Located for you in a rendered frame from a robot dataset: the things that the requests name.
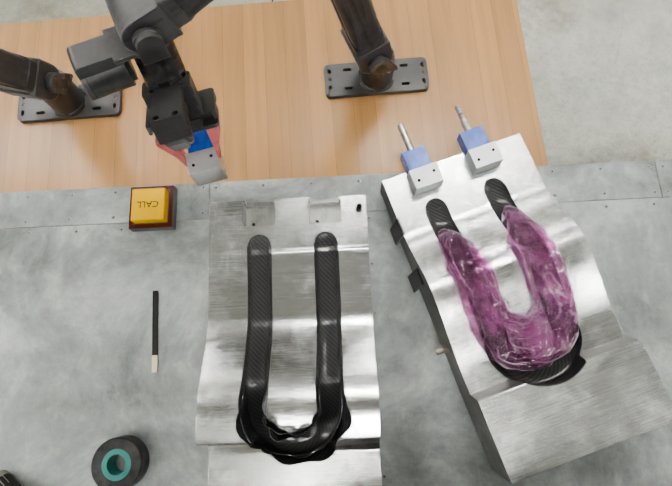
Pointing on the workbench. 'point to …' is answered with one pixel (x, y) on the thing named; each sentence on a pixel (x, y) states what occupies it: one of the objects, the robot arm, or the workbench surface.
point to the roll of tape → (136, 466)
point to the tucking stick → (155, 332)
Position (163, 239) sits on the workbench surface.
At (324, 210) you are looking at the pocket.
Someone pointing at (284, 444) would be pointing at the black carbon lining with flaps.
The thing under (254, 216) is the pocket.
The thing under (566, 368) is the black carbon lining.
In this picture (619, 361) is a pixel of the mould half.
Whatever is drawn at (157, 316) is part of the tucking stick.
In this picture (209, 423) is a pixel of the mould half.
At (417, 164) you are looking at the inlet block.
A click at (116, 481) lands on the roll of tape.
